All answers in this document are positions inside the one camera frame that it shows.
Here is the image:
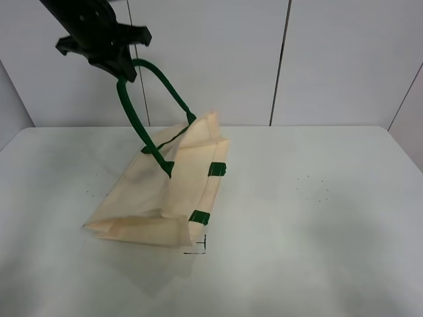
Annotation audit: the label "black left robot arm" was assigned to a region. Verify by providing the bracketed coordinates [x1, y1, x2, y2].
[42, 0, 152, 83]

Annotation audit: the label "cream linen bag green handles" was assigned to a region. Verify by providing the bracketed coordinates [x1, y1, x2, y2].
[84, 59, 229, 248]

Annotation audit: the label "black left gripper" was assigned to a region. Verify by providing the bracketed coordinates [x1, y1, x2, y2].
[56, 6, 151, 83]

